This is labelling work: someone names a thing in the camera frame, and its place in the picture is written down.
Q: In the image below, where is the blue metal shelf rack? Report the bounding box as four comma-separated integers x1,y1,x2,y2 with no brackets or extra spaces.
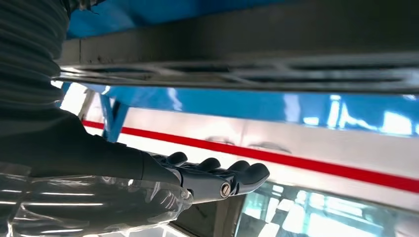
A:
60,0,419,144

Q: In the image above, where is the white car with red stripe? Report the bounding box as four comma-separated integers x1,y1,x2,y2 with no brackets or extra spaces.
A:
60,81,419,237

